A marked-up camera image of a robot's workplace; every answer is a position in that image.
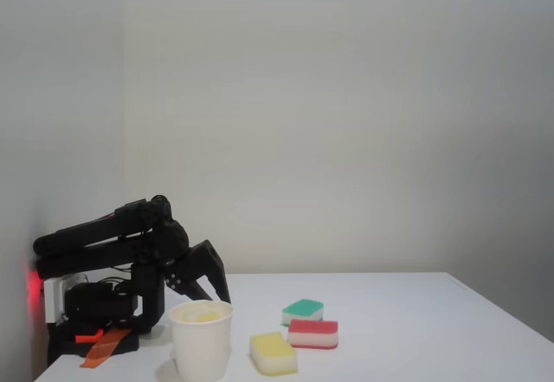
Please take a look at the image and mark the white paper cup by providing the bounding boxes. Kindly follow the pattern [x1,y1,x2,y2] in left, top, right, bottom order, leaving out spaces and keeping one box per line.
[167,300,235,382]

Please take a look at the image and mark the white controller board mount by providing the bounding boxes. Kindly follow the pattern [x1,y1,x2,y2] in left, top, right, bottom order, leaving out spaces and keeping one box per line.
[42,272,90,325]

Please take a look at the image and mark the red sponge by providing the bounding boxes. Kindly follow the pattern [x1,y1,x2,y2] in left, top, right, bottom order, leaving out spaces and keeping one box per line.
[287,319,339,351]

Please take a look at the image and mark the yellow sponge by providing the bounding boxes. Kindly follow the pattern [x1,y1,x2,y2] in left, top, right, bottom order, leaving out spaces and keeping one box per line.
[248,332,299,377]
[185,308,222,324]

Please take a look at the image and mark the green sponge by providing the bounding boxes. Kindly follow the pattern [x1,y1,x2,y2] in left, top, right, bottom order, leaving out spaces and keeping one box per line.
[281,298,325,327]

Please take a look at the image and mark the orange table clamp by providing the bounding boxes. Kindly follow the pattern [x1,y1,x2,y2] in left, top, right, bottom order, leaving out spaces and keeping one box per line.
[74,327,131,371]

